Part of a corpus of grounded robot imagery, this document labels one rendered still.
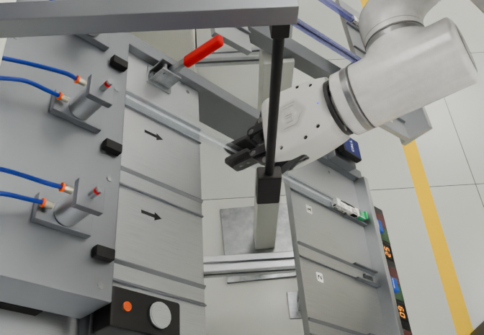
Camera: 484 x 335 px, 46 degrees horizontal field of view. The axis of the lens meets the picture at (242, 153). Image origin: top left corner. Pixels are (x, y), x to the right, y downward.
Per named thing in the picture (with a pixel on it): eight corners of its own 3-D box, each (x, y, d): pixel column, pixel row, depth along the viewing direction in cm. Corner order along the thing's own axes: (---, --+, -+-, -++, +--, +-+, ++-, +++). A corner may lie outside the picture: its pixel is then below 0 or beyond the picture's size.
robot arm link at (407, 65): (338, 49, 69) (357, 112, 65) (442, -6, 63) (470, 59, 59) (365, 78, 76) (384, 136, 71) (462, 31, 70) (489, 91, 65)
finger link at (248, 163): (263, 138, 75) (223, 158, 78) (266, 158, 73) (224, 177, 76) (276, 149, 77) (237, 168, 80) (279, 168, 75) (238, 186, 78)
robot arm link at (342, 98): (340, 51, 70) (319, 62, 71) (353, 105, 65) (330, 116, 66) (369, 86, 76) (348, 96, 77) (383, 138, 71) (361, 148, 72)
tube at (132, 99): (359, 215, 97) (365, 212, 96) (361, 222, 96) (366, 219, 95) (107, 85, 66) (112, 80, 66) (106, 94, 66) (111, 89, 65)
